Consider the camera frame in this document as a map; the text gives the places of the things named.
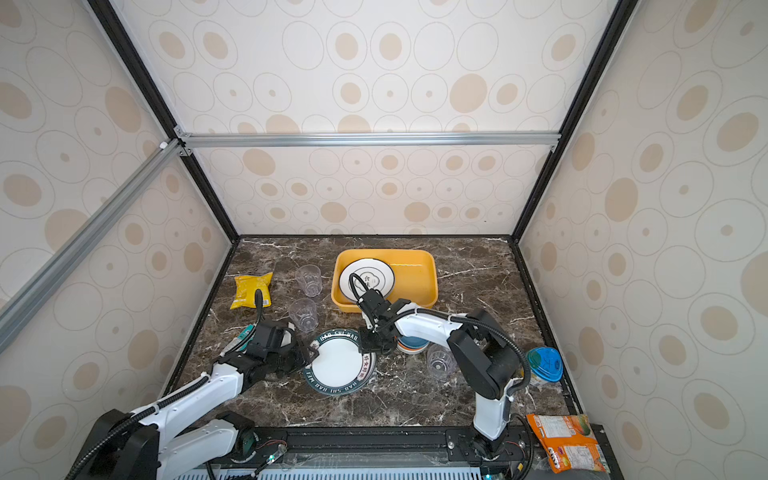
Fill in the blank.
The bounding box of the white plate green flower outline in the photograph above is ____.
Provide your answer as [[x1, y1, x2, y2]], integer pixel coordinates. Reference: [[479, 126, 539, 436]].
[[339, 258, 395, 302]]

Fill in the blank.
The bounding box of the teal packet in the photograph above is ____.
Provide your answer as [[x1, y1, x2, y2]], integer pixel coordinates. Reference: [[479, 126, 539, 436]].
[[230, 324, 256, 351]]

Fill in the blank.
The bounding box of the horizontal aluminium rail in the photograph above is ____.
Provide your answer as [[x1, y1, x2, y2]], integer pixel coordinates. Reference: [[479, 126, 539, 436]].
[[179, 131, 561, 148]]

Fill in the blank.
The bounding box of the orange snack packet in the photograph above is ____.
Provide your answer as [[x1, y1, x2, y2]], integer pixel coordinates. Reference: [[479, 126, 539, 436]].
[[526, 414, 610, 474]]

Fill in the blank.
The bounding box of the clear cup near bin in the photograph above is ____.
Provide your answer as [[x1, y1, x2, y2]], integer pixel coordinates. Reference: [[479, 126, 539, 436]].
[[295, 265, 323, 298]]

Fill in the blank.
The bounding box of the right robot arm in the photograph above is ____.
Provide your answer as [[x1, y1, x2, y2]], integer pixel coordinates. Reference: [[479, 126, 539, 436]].
[[356, 289, 532, 442]]

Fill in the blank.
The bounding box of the clear cup left front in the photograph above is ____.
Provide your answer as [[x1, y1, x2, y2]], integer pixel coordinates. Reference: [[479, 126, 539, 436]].
[[288, 298, 319, 333]]

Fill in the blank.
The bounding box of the blue bowl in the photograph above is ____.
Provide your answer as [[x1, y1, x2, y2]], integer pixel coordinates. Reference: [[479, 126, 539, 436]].
[[397, 336, 429, 347]]

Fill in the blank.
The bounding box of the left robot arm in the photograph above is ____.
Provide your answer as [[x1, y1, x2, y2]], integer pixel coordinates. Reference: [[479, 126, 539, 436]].
[[66, 320, 318, 479]]

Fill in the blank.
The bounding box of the yellow snack bag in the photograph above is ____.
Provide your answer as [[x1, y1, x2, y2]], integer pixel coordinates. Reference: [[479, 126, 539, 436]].
[[230, 272, 274, 310]]

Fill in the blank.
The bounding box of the orange white bowl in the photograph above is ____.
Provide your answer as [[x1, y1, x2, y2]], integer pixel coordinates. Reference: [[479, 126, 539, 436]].
[[397, 342, 429, 355]]

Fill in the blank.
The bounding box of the clear cup right front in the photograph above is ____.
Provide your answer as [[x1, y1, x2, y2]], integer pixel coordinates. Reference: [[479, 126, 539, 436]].
[[426, 343, 458, 380]]

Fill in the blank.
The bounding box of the diagonal aluminium rail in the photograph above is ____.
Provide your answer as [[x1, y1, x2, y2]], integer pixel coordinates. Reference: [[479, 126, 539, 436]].
[[1, 139, 182, 350]]

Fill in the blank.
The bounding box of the yellow plastic bin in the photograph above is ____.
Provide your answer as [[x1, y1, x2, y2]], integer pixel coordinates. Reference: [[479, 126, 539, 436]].
[[331, 249, 438, 313]]

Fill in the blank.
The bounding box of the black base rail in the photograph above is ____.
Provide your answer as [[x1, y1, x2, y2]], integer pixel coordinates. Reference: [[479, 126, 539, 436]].
[[106, 424, 625, 480]]

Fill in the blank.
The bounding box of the plate dark green lettered rim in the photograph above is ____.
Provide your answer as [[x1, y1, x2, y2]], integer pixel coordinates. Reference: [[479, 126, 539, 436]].
[[302, 329, 377, 396]]

